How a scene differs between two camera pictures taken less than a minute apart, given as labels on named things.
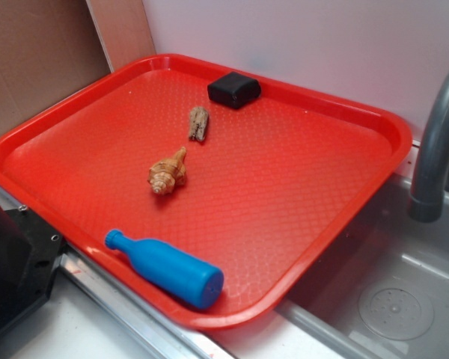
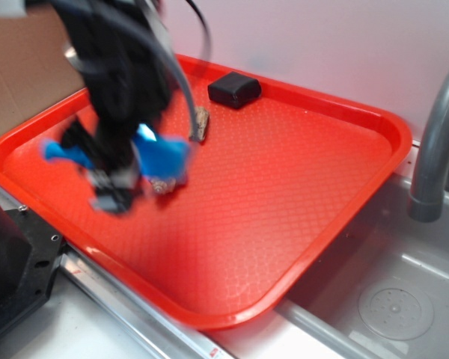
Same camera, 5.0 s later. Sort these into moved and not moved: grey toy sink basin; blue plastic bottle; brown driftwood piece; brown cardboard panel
Moved: blue plastic bottle
Not moved: grey toy sink basin; brown cardboard panel; brown driftwood piece
